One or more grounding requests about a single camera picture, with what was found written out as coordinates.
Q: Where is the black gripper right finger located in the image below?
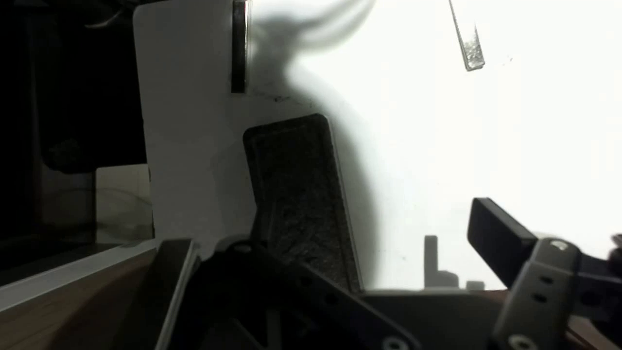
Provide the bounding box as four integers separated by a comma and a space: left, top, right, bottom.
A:
464, 196, 622, 350

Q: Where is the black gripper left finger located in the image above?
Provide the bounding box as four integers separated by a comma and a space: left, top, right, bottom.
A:
153, 235, 423, 350

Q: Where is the black foam whiteboard eraser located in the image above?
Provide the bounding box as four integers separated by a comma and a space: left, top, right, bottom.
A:
240, 112, 361, 293

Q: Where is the white platform board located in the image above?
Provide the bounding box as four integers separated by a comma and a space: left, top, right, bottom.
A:
131, 0, 622, 293

